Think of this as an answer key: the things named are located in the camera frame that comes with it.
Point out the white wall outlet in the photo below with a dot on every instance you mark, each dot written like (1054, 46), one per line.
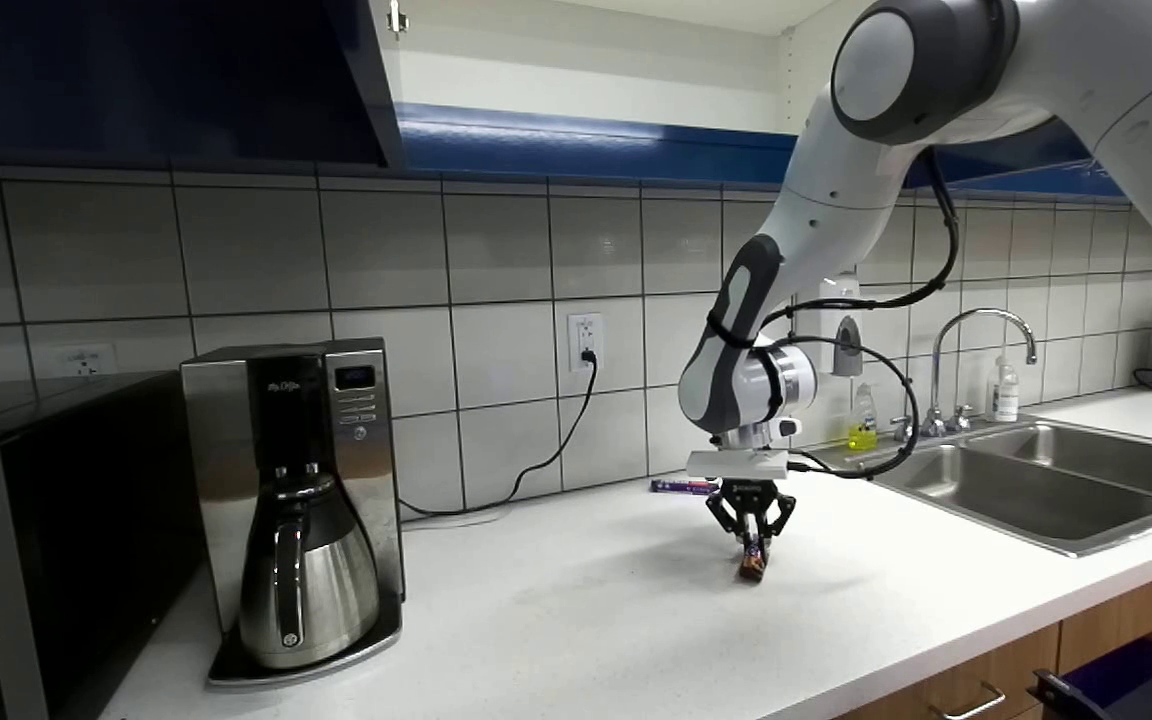
(85, 362)
(586, 341)

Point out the blue seat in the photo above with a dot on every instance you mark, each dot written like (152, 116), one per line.
(1138, 685)

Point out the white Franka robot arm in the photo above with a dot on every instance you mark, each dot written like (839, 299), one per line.
(858, 173)

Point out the white wall soap dispenser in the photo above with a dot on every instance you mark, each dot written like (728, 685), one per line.
(850, 349)

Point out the chrome gooseneck faucet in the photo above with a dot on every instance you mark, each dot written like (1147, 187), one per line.
(957, 341)

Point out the white pump bottle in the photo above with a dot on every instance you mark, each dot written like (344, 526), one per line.
(1004, 393)

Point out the purple marker near wall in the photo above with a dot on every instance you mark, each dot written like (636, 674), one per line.
(677, 487)

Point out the yellow dish soap bottle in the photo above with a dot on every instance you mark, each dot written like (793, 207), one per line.
(858, 430)

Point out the metal cabinet hinge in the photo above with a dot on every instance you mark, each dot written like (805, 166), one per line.
(393, 19)

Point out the stainless steel sink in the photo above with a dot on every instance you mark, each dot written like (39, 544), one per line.
(1070, 487)

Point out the blue cabinet door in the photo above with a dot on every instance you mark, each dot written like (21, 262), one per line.
(139, 80)

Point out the brown Snickers candy packet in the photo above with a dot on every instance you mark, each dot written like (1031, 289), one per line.
(752, 569)

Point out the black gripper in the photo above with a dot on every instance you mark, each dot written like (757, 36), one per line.
(751, 493)

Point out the black coffee maker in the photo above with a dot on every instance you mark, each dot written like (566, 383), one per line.
(362, 441)

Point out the wooden lower cabinet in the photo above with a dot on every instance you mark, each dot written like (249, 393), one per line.
(1121, 613)

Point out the stainless steel coffee carafe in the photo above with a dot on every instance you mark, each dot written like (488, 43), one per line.
(310, 584)

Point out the blue closed upper cabinet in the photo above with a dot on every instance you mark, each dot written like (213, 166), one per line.
(1031, 166)

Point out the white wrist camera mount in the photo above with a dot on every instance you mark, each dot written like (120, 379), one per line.
(739, 464)

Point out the black and steel microwave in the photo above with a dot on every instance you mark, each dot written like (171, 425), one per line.
(83, 560)

